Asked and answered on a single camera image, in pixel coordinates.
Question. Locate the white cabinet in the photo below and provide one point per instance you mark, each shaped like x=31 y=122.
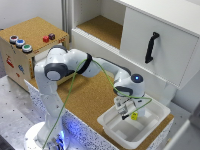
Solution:
x=133 y=36

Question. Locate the white sliding door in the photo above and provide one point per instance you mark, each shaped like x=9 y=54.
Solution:
x=156 y=46

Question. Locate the green button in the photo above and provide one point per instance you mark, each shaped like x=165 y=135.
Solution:
x=27 y=48

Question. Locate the red button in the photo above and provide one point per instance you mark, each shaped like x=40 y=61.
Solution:
x=14 y=39

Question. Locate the wooden drawer box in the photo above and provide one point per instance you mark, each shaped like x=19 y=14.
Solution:
x=23 y=53

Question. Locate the yellow block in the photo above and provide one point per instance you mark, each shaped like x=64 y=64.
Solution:
x=134 y=116

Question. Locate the purple block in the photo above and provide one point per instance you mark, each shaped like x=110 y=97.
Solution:
x=51 y=36

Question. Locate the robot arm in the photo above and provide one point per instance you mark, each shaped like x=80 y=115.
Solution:
x=63 y=63

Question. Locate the blue button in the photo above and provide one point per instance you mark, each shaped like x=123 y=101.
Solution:
x=20 y=43

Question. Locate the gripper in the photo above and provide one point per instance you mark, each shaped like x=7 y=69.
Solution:
x=121 y=105

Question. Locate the white plastic box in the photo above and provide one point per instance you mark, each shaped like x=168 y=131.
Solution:
x=126 y=128

